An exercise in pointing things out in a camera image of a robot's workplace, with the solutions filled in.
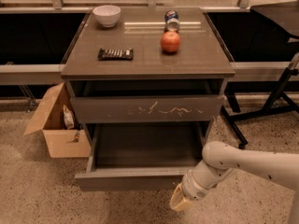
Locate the brown cardboard box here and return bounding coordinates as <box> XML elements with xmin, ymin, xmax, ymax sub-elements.
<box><xmin>24</xmin><ymin>83</ymin><xmax>91</xmax><ymax>158</ymax></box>

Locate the blue soda can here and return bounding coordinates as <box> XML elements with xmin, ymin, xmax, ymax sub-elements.
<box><xmin>164</xmin><ymin>10</ymin><xmax>179</xmax><ymax>32</ymax></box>

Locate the scratched grey upper drawer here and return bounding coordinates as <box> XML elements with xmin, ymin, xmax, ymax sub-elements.
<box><xmin>70</xmin><ymin>95</ymin><xmax>224</xmax><ymax>123</ymax></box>

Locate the white crumpled bag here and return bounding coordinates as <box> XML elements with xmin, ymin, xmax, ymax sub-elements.
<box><xmin>63</xmin><ymin>105</ymin><xmax>75</xmax><ymax>129</ymax></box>

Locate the grey drawer cabinet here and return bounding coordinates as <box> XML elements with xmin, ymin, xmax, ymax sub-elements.
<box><xmin>60</xmin><ymin>6</ymin><xmax>235</xmax><ymax>142</ymax></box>

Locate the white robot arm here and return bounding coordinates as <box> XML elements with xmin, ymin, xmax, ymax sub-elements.
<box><xmin>169</xmin><ymin>141</ymin><xmax>299</xmax><ymax>224</ymax></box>

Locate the red apple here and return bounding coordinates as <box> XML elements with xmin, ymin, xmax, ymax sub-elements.
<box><xmin>160</xmin><ymin>31</ymin><xmax>181</xmax><ymax>53</ymax></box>

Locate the black rolling stand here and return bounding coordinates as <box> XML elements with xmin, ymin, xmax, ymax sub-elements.
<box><xmin>221</xmin><ymin>1</ymin><xmax>299</xmax><ymax>149</ymax></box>

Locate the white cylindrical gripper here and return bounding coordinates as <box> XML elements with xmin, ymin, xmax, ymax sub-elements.
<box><xmin>169</xmin><ymin>160</ymin><xmax>232</xmax><ymax>212</ymax></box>

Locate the dark chocolate bar wrapper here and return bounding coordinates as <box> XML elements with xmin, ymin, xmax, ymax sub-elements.
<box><xmin>98</xmin><ymin>49</ymin><xmax>134</xmax><ymax>61</ymax></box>

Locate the white ceramic bowl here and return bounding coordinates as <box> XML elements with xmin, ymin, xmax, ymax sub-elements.
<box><xmin>93</xmin><ymin>5</ymin><xmax>121</xmax><ymax>27</ymax></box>

